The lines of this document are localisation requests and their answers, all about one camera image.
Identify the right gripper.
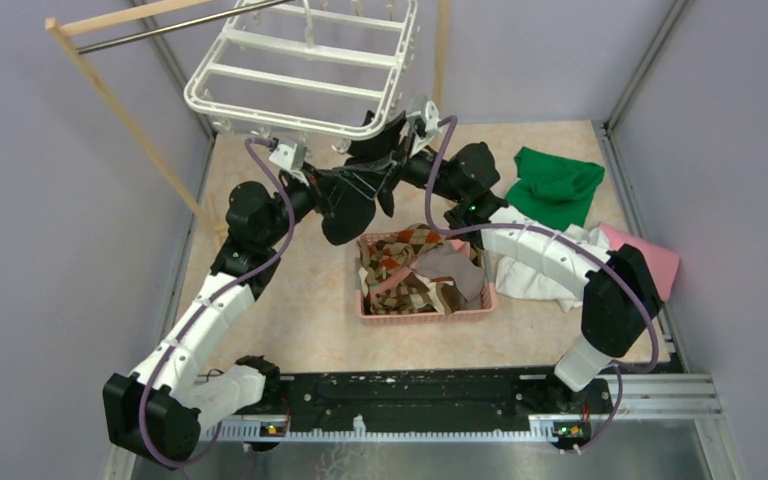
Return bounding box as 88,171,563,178
331,113,464,205

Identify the black sock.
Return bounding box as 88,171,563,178
377,173,398,218
320,177,376,246

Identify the white clip hanger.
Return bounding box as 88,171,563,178
184,1,419,141

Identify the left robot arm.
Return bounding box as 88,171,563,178
102,163,400,469

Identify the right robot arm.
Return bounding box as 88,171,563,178
347,115,663,412

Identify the grey cloth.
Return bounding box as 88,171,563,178
413,242,486,315

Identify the brown striped sock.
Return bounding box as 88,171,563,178
369,281,467,315

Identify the pink plastic basket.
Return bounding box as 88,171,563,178
355,223,497,325

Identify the white cloth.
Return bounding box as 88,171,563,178
495,225,610,312

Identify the green cloth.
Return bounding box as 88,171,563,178
505,147,605,230

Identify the pink cloth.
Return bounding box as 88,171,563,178
598,222,680,302

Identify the metal rack rod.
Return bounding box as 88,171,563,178
77,0,290,55

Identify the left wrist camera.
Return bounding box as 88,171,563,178
269,138,309,185

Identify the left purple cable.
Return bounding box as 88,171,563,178
137,137,297,465

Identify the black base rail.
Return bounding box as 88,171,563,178
238,367,613,434

